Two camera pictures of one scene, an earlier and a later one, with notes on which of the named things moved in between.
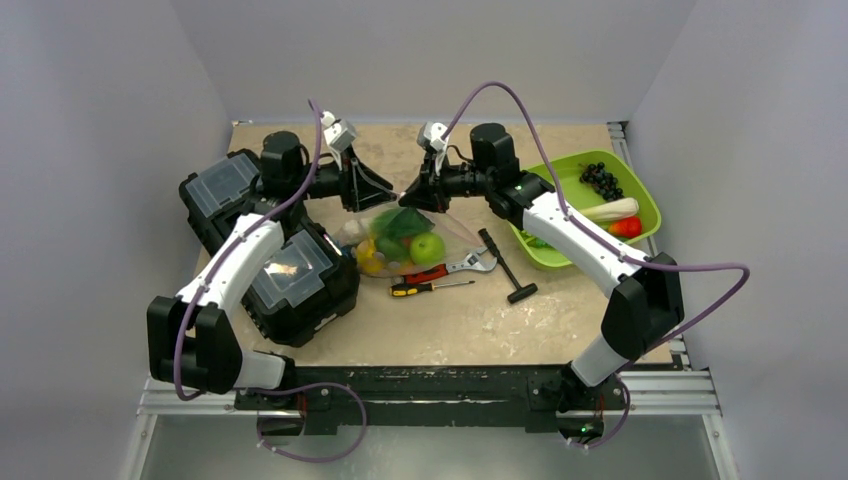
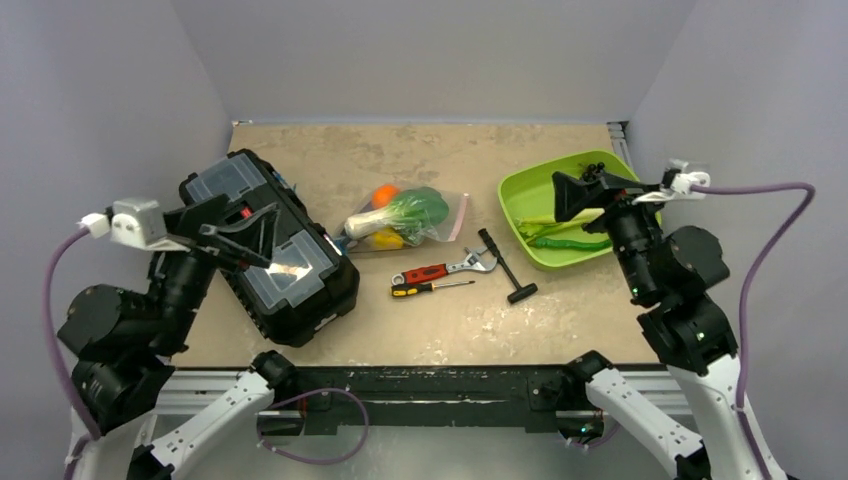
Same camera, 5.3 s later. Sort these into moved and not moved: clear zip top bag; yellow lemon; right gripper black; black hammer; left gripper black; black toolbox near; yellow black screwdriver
Moved: left gripper black; clear zip top bag; right gripper black; yellow lemon
Not moved: black toolbox near; yellow black screwdriver; black hammer
